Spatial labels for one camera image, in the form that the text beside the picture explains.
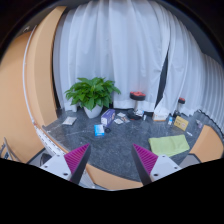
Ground light green folded towel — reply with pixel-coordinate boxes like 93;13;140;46
148;135;190;157

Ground small white blue bottle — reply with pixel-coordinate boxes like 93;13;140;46
168;115;174;125

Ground small flat packets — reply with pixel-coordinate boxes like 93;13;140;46
114;112;130;125

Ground small blue white box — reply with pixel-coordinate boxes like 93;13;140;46
94;125;105;136

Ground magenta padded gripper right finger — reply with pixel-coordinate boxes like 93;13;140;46
130;143;183;187

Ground white curtain left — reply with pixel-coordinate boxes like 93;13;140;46
53;0;170;112

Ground white curtain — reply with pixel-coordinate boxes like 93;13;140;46
53;0;170;112
161;15;224;133

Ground white plant pot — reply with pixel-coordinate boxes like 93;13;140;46
84;105;102;119

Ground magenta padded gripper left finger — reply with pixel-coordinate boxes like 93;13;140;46
39;143;92;185

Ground clear plastic packet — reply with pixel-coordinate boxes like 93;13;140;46
63;117;77;126

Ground green leafy potted plant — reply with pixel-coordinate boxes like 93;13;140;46
65;77;121;111

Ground red black stool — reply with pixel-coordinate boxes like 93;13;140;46
173;97;185;118
127;91;146;120

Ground purple white cardboard box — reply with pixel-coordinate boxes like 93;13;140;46
101;109;115;127

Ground white curtain right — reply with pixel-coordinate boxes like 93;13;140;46
161;15;224;133

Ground white tissue box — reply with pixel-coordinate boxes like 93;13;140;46
152;98;169;121

